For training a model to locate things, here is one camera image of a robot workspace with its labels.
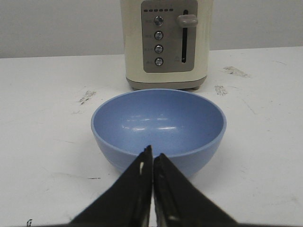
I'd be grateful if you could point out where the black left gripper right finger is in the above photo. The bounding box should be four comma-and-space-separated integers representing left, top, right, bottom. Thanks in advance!
153, 154, 237, 224

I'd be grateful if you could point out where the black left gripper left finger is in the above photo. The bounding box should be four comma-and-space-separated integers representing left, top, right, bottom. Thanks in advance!
71, 145, 152, 224

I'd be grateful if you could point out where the blue plastic bowl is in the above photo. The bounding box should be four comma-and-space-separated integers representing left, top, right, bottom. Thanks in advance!
91, 89, 227, 177

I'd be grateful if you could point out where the cream two-slot toaster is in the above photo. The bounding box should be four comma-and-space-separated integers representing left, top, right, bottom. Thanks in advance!
120, 0, 213, 89

